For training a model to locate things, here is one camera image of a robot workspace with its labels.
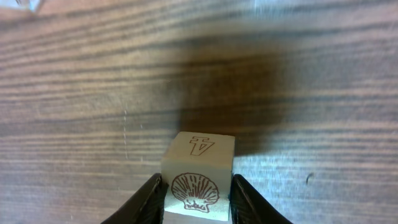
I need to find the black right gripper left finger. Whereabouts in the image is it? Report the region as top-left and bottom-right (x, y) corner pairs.
(101, 173), (169, 224)

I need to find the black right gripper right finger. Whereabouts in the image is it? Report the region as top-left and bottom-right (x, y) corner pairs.
(230, 174), (292, 224)

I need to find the white shell number block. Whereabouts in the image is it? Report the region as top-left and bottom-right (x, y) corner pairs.
(161, 131), (235, 221)

